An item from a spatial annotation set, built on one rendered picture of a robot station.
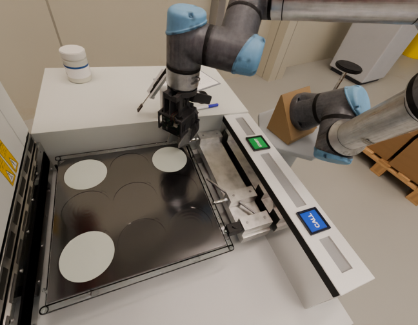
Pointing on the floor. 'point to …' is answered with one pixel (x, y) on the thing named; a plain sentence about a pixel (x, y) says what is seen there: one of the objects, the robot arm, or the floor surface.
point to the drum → (416, 46)
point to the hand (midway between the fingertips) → (182, 142)
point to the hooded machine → (373, 49)
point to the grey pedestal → (300, 146)
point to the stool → (347, 69)
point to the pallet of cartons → (402, 161)
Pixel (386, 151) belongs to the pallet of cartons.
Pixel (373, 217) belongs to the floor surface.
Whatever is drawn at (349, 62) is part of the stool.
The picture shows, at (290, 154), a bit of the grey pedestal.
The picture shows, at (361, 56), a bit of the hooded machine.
